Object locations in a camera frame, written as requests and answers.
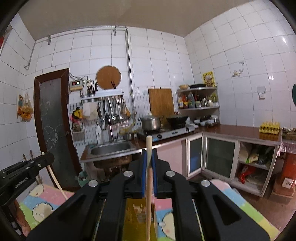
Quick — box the steel sink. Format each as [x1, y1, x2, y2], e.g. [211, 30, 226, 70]
[80, 141, 141, 163]

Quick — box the red gas cylinder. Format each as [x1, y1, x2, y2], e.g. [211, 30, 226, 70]
[273, 153, 295, 197]

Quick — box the wooden chopstick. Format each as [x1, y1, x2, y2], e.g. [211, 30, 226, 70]
[145, 136, 152, 241]
[41, 152, 68, 200]

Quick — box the black wok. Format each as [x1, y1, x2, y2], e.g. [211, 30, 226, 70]
[166, 115, 188, 129]

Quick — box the colourful cartoon quilt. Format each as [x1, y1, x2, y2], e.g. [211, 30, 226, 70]
[19, 179, 280, 240]

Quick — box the yellow egg tray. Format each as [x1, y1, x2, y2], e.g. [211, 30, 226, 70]
[259, 121, 280, 135]

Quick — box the round wooden board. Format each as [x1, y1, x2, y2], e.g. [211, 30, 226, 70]
[95, 65, 121, 90]

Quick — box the wall pipe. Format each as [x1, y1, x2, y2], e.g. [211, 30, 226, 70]
[24, 25, 136, 114]

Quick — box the hanging orange bag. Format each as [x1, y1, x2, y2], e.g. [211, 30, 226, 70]
[17, 93, 34, 122]

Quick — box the white wall switch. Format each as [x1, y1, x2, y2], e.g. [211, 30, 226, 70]
[257, 86, 266, 100]

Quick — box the gas stove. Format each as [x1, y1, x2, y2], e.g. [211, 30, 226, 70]
[137, 126, 195, 142]

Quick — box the white soap bottle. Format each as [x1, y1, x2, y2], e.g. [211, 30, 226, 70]
[95, 123, 104, 145]

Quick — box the yellow wall poster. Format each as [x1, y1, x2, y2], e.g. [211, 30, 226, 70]
[202, 71, 216, 87]

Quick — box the kitchen counter cabinet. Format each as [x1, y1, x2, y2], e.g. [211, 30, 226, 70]
[132, 124, 282, 197]

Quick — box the dark glass door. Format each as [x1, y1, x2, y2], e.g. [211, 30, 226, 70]
[33, 68, 82, 192]

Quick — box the yellow perforated utensil holder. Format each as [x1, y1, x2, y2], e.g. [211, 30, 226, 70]
[122, 198, 147, 240]

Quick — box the hanging utensil rack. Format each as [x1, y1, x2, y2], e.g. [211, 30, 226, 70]
[79, 80, 131, 125]

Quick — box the corner wall shelf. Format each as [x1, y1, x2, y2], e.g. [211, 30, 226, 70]
[176, 84, 220, 126]

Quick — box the rectangular wooden cutting board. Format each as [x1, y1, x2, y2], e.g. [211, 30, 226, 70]
[148, 88, 175, 125]

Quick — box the steel cooking pot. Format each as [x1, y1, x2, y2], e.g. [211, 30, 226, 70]
[139, 113, 162, 132]

